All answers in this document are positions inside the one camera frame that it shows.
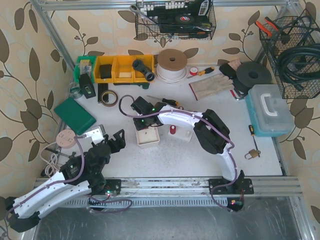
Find yellow storage bin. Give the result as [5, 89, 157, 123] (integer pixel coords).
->
[93, 54, 155, 84]

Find white spring tray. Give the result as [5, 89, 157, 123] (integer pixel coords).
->
[135, 127, 160, 149]

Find round beige power socket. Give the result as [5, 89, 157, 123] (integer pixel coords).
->
[55, 129, 76, 149]

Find grey pipe fitting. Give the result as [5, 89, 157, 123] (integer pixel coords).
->
[132, 59, 155, 82]

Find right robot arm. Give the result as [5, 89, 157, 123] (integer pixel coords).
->
[130, 96, 245, 193]

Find small glass jar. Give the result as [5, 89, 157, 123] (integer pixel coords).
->
[69, 82, 83, 99]

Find green storage bin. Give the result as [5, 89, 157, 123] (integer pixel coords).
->
[73, 56, 97, 83]

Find black device with label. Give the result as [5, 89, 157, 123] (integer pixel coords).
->
[78, 73, 96, 99]

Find wire basket with tools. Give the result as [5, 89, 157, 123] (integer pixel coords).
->
[129, 0, 216, 42]

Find black orange screwdriver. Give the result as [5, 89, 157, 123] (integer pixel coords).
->
[147, 95, 179, 107]

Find green sanding block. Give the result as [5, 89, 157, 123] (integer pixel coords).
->
[54, 97, 97, 136]

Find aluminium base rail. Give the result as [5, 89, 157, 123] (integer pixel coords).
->
[31, 176, 304, 198]

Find black brush block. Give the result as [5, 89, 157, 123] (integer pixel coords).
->
[219, 59, 242, 79]

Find large red spring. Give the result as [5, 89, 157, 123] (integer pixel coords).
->
[169, 125, 177, 135]

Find white peg base plate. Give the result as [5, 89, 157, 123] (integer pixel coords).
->
[164, 106, 195, 142]

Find red tape roll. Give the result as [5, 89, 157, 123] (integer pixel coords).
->
[189, 67, 198, 76]

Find orange handled pliers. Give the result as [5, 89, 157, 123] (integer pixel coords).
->
[254, 16, 280, 38]

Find clear teal toolbox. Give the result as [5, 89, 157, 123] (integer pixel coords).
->
[245, 84, 295, 137]

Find coiled black cable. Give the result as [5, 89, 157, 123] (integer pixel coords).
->
[276, 43, 320, 85]

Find beige work glove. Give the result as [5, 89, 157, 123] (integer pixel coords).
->
[189, 73, 234, 101]

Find small yellow black screwdriver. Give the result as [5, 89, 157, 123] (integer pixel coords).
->
[187, 66, 215, 79]

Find yellow screwdriver by toolbox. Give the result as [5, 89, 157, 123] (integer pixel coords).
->
[248, 125, 261, 157]

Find brown packing tape roll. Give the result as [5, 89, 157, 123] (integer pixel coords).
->
[100, 90, 119, 107]

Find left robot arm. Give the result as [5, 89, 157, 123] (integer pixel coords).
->
[5, 129, 126, 233]

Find black spool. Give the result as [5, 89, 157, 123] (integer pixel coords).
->
[233, 61, 272, 94]

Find small hammer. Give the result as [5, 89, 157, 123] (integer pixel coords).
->
[46, 147, 77, 161]

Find wire basket with cables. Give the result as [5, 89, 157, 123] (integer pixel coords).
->
[259, 15, 320, 99]

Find white cable spool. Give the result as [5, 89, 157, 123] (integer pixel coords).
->
[156, 48, 188, 85]

